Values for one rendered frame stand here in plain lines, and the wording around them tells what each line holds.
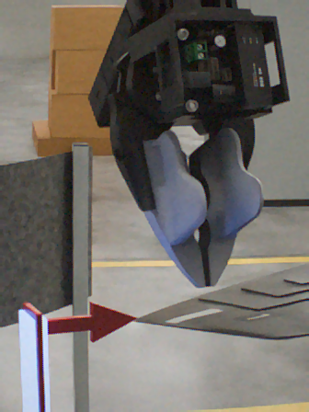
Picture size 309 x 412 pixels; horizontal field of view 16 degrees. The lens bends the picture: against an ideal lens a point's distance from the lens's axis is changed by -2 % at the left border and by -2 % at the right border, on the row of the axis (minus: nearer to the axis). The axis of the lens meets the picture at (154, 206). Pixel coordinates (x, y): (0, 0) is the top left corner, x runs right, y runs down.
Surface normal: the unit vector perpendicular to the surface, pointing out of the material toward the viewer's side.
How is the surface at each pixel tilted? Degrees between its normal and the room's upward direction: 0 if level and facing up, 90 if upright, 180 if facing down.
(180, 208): 93
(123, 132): 80
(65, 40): 90
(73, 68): 90
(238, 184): 86
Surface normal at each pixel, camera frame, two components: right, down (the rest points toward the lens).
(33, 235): 0.82, 0.13
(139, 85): 0.40, -0.11
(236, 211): -0.88, 0.01
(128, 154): 0.44, 0.11
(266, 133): 0.15, 0.20
